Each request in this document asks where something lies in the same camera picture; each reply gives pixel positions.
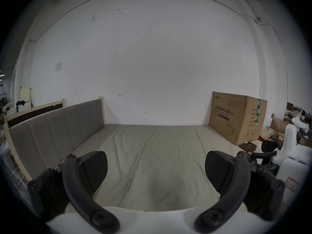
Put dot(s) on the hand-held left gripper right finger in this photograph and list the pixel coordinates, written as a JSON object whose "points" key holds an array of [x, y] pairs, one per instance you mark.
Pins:
{"points": [[240, 179]]}

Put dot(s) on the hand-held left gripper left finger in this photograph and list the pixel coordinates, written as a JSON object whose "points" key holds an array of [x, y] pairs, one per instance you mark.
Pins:
{"points": [[73, 179]]}

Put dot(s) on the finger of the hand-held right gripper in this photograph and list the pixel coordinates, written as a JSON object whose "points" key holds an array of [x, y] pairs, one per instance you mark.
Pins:
{"points": [[264, 155], [268, 145]]}

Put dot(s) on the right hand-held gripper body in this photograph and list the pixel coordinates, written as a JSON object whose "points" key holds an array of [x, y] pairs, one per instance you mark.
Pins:
{"points": [[296, 164]]}

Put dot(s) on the flat dark brown box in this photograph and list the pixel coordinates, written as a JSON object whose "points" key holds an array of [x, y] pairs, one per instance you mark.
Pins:
{"points": [[249, 146]]}

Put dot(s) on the open cardboard box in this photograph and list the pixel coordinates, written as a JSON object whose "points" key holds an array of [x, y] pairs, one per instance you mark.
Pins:
{"points": [[274, 128]]}

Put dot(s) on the cluttered table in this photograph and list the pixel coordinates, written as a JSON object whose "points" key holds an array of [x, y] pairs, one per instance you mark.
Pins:
{"points": [[301, 116]]}

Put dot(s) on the large brown cardboard carton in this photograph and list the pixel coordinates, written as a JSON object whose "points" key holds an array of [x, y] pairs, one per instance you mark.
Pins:
{"points": [[231, 116]]}

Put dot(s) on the grey padded headboard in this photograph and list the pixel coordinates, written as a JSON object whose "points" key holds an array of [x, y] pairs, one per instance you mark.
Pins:
{"points": [[56, 133]]}

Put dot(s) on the bed with beige sheet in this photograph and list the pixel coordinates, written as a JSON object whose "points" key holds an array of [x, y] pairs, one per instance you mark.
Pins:
{"points": [[151, 167]]}

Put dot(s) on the wooden bed frame dark panel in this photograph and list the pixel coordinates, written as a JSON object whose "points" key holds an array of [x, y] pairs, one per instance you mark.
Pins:
{"points": [[36, 107]]}

